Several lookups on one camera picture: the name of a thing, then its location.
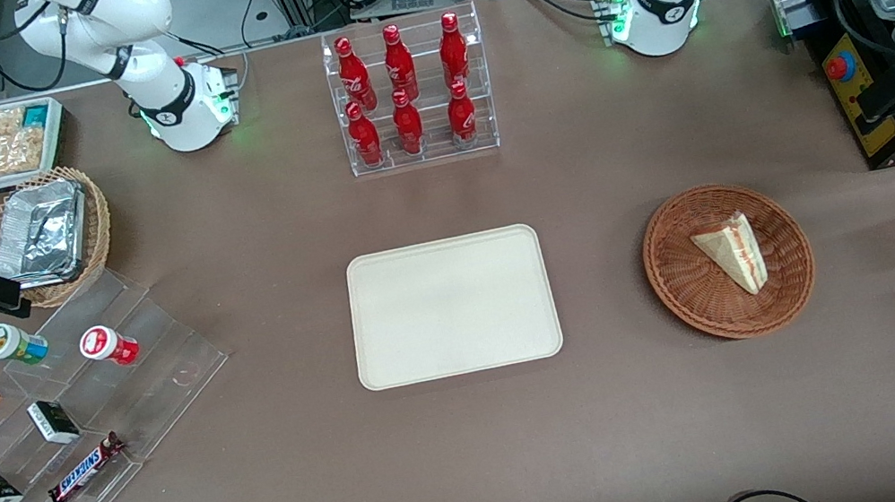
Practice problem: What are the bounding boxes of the silver foil packets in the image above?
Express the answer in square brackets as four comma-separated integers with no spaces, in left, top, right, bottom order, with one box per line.
[0,175,99,293]

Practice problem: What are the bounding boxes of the light wicker basket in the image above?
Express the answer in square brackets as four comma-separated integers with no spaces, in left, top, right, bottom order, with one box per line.
[0,159,125,317]

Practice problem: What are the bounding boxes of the red cola bottle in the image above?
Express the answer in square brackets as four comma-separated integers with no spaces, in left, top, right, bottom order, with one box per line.
[333,33,379,116]
[344,98,386,170]
[433,10,475,91]
[442,76,482,147]
[388,86,429,159]
[378,22,421,104]

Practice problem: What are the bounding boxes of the red lid cup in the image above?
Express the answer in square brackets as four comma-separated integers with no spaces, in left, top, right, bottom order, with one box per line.
[77,320,143,374]

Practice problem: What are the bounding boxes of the clear acrylic bottle rack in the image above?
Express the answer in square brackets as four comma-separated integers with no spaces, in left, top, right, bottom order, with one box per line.
[317,0,503,180]

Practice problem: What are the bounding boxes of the beige serving tray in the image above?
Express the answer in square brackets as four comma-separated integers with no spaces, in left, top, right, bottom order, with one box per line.
[338,220,567,394]

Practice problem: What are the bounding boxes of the triangle sandwich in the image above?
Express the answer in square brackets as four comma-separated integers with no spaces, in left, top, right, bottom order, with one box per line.
[686,207,773,306]

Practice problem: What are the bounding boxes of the teal snack pack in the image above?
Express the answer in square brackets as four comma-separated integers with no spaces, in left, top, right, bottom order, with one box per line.
[19,101,54,131]

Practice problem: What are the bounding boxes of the green lid cup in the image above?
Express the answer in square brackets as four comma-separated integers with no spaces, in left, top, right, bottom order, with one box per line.
[0,316,52,371]

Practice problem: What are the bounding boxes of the clear acrylic tiered stand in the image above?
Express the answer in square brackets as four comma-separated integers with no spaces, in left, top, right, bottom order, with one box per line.
[0,249,255,502]

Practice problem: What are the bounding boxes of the Snickers bar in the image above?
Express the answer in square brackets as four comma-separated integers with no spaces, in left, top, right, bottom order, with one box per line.
[39,430,135,502]

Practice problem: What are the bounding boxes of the brown round wicker basket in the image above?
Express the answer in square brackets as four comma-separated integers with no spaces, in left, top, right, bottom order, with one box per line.
[632,169,827,355]

